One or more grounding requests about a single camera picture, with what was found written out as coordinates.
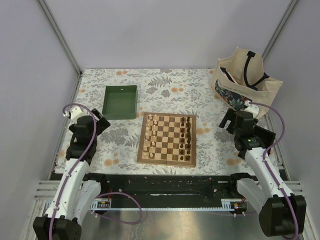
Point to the black rectangular tray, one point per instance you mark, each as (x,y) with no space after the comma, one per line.
(267,136)

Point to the wooden chess board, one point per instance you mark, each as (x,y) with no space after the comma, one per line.
(167,138)

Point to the floral patterned table mat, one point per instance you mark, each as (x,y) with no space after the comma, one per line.
(177,91)

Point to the green rectangular tray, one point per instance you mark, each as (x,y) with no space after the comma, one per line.
(120,102)

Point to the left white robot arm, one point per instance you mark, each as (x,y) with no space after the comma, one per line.
(64,217)

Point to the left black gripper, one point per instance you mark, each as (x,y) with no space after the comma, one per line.
(102,124)

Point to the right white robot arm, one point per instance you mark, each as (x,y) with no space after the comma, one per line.
(280,211)

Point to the beige floral tote bag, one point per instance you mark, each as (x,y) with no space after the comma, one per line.
(241,77)

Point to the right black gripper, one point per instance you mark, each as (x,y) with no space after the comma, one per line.
(230,115)

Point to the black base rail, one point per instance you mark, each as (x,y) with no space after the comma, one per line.
(167,191)

